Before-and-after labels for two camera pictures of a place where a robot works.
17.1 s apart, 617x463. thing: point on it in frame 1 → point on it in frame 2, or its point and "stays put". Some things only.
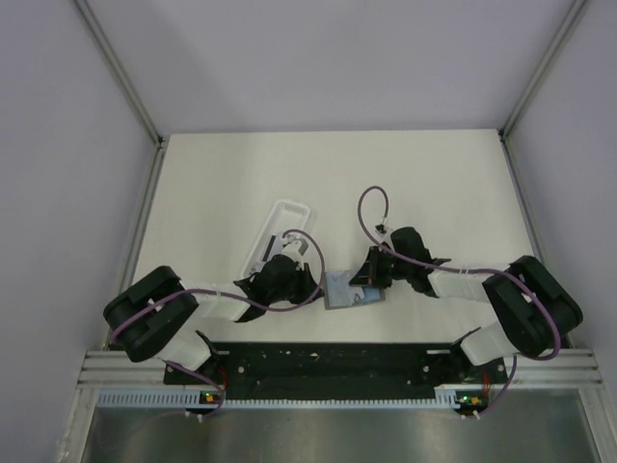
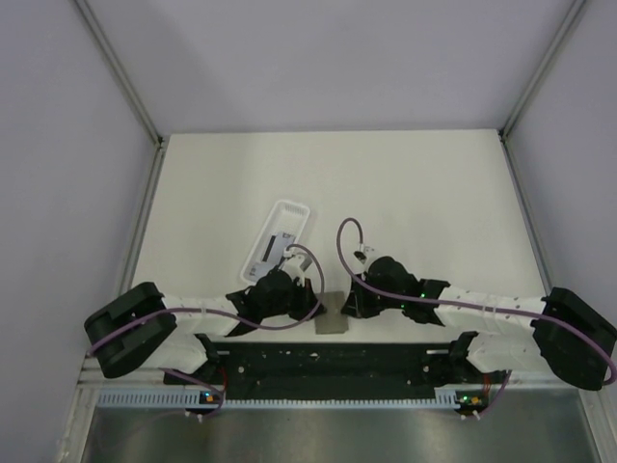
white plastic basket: [286, 216] stays put
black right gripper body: [383, 268] → [370, 303]
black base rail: [332, 370] stays put
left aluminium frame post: [122, 76] stays put
